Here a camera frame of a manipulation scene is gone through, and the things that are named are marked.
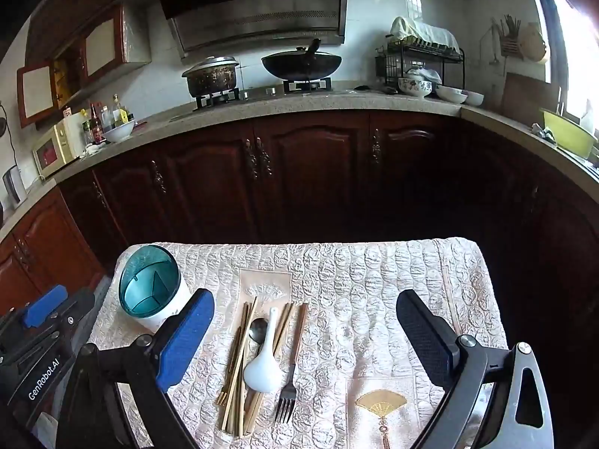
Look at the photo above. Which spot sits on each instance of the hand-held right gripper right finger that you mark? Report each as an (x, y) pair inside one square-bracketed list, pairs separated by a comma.
[(421, 332)]

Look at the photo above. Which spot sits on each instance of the white plastic spoon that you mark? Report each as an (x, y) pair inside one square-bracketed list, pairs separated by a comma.
[(260, 374)]

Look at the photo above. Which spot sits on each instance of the dark wooden lower cabinets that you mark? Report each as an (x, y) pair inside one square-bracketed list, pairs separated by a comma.
[(318, 173)]

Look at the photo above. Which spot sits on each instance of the black wok with lid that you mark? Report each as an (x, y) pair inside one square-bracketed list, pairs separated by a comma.
[(299, 65)]

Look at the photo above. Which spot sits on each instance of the cream microwave oven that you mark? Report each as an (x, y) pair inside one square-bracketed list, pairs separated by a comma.
[(56, 149)]

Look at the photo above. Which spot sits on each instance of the yellow-green plastic basin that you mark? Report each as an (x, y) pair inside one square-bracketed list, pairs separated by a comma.
[(568, 135)]

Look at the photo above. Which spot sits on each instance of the wall utensil holder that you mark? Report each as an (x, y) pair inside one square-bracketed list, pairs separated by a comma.
[(511, 42)]

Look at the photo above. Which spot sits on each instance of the dark sauce bottle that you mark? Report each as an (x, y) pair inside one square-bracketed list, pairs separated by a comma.
[(97, 128)]

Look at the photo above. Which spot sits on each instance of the bundle of wooden chopsticks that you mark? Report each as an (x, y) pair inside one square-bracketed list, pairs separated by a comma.
[(234, 383)]

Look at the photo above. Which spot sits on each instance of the window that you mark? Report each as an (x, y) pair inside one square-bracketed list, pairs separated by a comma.
[(573, 46)]

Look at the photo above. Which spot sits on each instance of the gas stove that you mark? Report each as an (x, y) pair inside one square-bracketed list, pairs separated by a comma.
[(306, 85)]

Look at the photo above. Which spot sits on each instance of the red wooden upper cabinet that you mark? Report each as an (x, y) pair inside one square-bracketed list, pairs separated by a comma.
[(105, 46)]

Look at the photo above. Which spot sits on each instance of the steel range hood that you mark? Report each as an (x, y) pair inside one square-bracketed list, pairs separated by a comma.
[(257, 23)]

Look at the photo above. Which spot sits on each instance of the yellow condiment bottle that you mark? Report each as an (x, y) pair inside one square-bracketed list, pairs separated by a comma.
[(120, 112)]

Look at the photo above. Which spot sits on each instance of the brown cutting board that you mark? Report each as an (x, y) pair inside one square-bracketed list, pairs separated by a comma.
[(529, 96)]

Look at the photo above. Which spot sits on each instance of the cream quilted table cloth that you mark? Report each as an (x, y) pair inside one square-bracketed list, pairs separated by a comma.
[(374, 290)]

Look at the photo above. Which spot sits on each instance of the white bowl beside bottles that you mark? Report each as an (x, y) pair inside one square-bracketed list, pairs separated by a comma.
[(118, 133)]

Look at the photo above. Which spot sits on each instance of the tan round board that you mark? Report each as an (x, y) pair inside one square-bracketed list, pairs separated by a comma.
[(533, 43)]

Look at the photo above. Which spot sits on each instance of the white cloth over rack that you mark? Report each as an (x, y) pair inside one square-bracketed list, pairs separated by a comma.
[(421, 32)]

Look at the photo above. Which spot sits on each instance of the silver electric kettle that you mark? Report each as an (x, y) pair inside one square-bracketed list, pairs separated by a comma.
[(14, 187)]

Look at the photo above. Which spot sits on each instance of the white ceramic bowl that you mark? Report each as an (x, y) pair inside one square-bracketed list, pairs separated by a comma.
[(451, 94), (473, 98)]

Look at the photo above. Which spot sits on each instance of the lidded metal cooking pot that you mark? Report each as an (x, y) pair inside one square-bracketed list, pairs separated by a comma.
[(210, 79)]

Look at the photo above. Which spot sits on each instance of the floral ceramic bowl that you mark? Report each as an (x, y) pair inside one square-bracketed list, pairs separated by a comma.
[(414, 87)]

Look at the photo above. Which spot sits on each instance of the white floral utensil holder cup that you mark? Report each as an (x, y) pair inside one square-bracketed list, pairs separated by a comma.
[(145, 280)]

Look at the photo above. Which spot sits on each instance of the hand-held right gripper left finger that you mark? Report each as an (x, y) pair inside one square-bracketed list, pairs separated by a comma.
[(187, 336)]

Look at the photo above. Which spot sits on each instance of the metal spoon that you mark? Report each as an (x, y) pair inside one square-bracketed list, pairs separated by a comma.
[(258, 329)]

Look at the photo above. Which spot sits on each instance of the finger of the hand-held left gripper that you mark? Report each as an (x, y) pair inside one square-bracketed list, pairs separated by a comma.
[(44, 307)]

